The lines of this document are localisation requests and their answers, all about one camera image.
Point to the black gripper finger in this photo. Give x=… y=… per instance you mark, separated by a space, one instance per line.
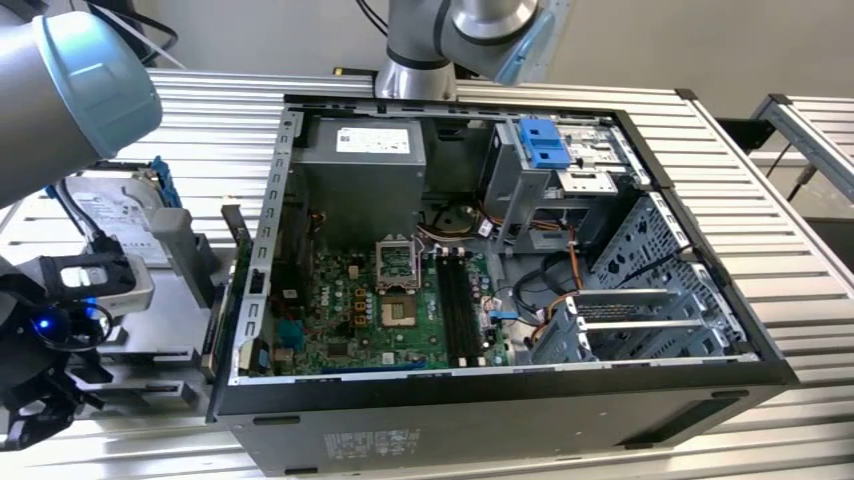
x=80 y=377
x=33 y=425

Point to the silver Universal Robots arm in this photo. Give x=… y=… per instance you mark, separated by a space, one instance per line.
x=67 y=100

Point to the black RAM slot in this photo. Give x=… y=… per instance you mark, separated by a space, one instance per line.
x=456 y=300
x=463 y=300
x=471 y=300
x=448 y=300

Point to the grey parts rack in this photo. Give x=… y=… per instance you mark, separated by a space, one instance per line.
x=167 y=320

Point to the hard disk with blue carrier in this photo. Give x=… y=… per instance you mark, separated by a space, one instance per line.
x=127 y=220

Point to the teal port connector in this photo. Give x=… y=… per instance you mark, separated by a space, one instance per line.
x=289 y=334

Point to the green graphics card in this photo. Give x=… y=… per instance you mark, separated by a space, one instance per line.
x=245 y=250

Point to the green Dell motherboard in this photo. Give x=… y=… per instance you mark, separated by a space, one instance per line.
x=333 y=325

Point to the CPU socket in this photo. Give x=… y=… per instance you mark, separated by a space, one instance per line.
x=407 y=311

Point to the grey power supply unit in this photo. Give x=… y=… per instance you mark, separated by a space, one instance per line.
x=360 y=190

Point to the black open PC case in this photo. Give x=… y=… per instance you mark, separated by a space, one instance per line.
x=467 y=440

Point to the silver metal disk bay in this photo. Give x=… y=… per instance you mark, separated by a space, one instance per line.
x=527 y=185

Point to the silver metal drive cage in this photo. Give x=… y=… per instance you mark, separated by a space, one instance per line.
x=640 y=325

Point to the aluminium slatted side table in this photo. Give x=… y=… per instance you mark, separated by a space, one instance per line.
x=820 y=125

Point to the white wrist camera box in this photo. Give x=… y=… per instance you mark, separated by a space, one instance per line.
x=120 y=295

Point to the blue plastic drive bracket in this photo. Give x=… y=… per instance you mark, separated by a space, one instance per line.
x=542 y=142

